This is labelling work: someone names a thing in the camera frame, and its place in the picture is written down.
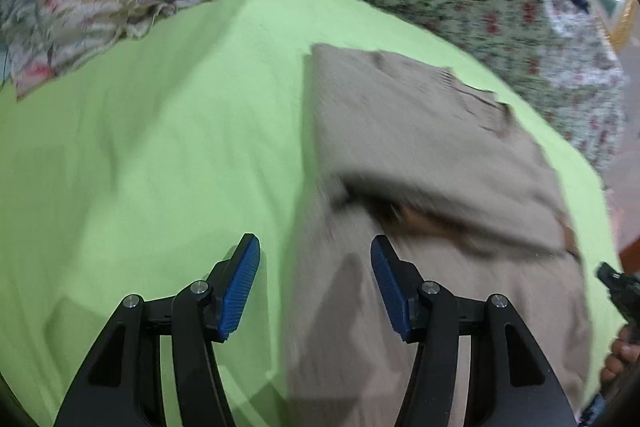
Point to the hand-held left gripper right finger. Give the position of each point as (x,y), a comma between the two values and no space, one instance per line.
(389,287)

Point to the gold picture frame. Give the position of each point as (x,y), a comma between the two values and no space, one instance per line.
(622,24)

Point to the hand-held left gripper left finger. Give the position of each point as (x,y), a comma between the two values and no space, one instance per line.
(239,287)

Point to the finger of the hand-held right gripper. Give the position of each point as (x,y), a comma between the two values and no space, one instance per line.
(622,289)

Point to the grey-brown knit sweater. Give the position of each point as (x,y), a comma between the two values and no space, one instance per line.
(425,147)

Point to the person's right hand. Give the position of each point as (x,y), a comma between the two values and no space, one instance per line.
(622,354)

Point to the light green bed sheet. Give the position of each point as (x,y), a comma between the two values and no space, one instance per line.
(150,157)

